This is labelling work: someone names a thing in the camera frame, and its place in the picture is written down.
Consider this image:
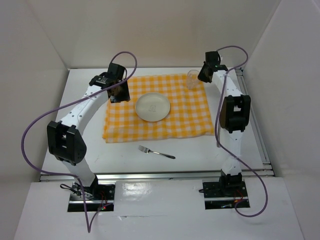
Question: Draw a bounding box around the cream round plate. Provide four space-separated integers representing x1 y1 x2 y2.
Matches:
135 92 171 122

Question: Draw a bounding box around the white front cover board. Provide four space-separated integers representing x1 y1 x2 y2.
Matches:
14 177 303 240

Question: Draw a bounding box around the aluminium rail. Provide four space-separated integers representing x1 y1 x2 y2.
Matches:
235 67 275 177
39 167 275 182

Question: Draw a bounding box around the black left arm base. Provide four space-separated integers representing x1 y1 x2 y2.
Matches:
60 183 116 213

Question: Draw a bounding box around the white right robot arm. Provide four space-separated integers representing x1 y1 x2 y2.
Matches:
197 51 251 196

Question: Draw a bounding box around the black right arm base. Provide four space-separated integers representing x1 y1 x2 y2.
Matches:
198 173 250 210

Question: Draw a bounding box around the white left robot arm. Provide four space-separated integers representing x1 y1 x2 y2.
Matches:
47 63 130 200

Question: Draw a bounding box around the yellow white checkered cloth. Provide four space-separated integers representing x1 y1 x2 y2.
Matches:
102 73 214 143

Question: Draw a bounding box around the aluminium right side rail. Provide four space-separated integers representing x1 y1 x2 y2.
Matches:
235 67 275 177

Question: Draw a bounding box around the aluminium front rail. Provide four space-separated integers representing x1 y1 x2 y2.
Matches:
39 167 275 182

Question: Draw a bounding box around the silver fork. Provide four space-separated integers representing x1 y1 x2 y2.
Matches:
138 145 176 160

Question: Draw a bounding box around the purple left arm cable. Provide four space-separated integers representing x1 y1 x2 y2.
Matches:
20 50 138 233

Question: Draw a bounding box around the clear plastic cup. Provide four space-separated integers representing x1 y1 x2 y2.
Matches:
186 69 200 90

